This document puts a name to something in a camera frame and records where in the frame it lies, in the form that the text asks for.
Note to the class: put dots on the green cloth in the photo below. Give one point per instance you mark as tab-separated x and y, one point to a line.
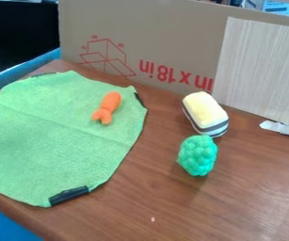
46	141

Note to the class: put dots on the orange toy carrot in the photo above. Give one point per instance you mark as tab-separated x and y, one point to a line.
108	106

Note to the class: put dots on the yellow toy sushi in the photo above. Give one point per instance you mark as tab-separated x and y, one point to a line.
204	113

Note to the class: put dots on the green toy grapes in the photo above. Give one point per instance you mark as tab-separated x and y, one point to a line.
197	155

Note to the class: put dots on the cardboard box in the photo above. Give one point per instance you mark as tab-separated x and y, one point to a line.
150	40

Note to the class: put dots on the light wooden board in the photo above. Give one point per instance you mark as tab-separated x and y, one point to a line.
261	69

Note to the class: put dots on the white paper scrap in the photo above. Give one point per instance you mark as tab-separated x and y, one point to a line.
281	128

